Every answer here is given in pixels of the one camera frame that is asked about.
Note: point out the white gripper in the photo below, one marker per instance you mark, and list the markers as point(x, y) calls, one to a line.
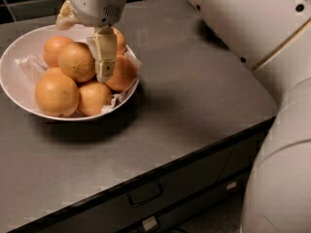
point(93, 4)

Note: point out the orange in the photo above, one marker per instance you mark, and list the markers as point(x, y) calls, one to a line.
point(52, 48)
point(56, 94)
point(124, 74)
point(121, 43)
point(93, 97)
point(76, 61)

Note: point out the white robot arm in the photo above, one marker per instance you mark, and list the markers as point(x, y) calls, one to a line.
point(272, 38)

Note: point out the white paper liner in bowl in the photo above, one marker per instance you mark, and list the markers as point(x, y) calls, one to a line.
point(30, 68)

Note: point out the large white bowl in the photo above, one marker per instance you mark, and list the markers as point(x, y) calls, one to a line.
point(27, 44)

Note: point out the upper dark drawer front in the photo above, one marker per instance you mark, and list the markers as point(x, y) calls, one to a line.
point(117, 207)

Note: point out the dark drawer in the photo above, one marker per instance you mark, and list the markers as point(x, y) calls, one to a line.
point(117, 207)
point(219, 205)

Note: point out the lower dark drawer front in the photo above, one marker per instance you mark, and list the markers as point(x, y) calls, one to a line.
point(219, 205)

